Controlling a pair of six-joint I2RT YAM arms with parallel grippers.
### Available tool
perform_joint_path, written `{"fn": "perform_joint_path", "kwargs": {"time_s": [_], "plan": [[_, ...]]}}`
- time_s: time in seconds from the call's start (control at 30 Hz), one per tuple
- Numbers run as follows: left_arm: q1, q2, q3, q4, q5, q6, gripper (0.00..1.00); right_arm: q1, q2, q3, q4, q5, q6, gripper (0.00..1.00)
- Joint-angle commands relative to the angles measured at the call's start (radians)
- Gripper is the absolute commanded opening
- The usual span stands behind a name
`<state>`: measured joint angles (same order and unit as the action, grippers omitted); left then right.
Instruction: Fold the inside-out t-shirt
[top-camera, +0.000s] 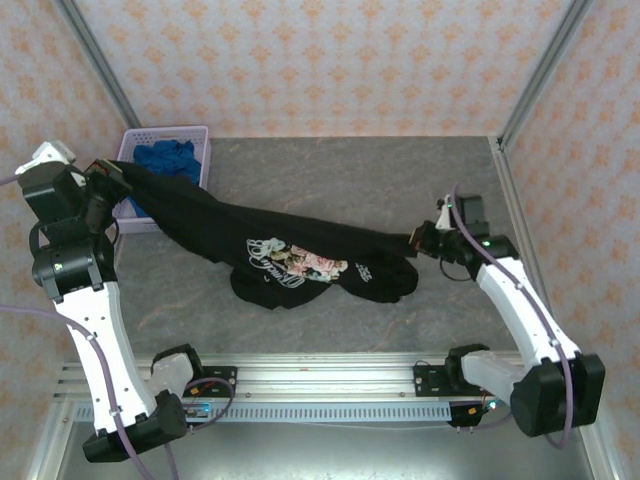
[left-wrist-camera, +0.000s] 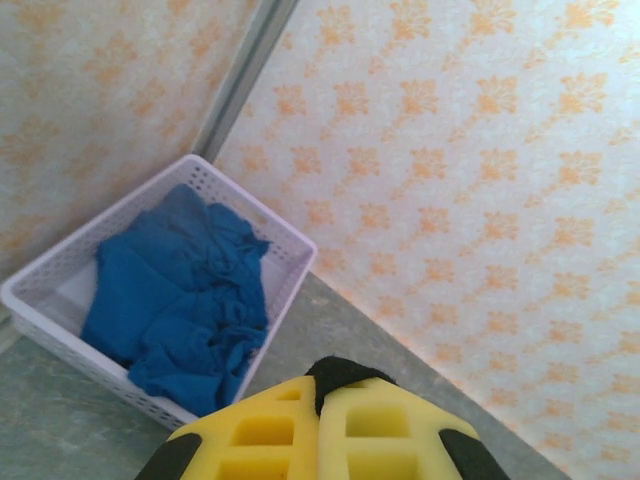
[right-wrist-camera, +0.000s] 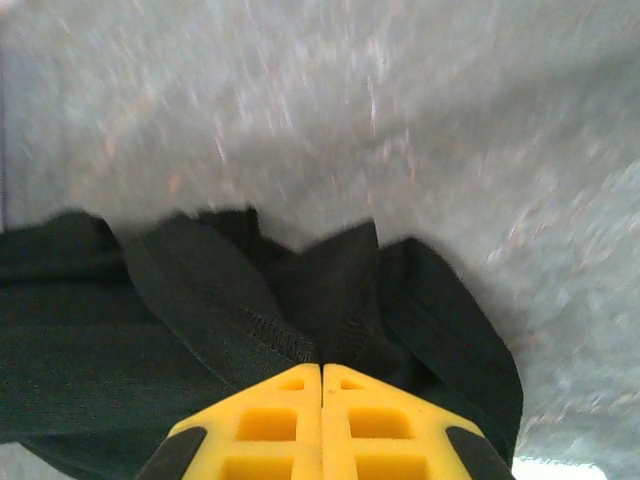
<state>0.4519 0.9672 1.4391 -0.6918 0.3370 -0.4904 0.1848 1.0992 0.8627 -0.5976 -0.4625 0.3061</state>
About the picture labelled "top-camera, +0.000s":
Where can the lavender plastic basket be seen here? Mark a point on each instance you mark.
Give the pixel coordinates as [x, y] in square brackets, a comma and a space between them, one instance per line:
[165, 132]

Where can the black printed t-shirt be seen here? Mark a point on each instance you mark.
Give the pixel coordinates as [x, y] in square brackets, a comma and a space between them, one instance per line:
[280, 245]

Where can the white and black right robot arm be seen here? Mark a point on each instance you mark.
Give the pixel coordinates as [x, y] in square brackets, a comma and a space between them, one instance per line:
[515, 310]

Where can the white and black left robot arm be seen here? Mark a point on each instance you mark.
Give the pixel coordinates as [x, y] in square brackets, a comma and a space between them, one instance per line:
[100, 340]

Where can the blue crumpled garment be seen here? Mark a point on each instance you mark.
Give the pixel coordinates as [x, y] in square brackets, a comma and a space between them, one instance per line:
[170, 155]

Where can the small circuit board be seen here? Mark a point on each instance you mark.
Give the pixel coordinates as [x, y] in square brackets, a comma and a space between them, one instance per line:
[492, 406]
[197, 410]

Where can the grey metal sheet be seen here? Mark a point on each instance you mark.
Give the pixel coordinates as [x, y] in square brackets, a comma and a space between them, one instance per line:
[325, 450]

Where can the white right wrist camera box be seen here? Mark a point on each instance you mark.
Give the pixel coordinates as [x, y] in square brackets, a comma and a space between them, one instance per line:
[442, 217]

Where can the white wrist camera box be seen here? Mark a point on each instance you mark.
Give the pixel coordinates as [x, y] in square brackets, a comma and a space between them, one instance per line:
[47, 155]
[442, 217]

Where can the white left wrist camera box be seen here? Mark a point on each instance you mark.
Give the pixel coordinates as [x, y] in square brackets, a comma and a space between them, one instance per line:
[47, 155]

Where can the aluminium table side rail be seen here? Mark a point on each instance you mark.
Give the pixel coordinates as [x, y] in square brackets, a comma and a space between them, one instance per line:
[512, 190]

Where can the aluminium corner post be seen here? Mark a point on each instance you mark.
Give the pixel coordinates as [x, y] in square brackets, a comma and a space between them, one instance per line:
[545, 65]
[100, 65]

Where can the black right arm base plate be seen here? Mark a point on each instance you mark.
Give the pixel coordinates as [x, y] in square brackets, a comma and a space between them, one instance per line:
[425, 380]

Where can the aluminium base rail beam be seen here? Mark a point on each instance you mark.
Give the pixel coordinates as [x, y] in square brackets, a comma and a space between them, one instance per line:
[325, 375]

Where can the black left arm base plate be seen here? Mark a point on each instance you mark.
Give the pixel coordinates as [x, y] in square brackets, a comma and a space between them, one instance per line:
[220, 375]

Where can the aluminium frame rail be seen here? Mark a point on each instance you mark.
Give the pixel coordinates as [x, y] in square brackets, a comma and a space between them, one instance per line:
[47, 450]
[600, 455]

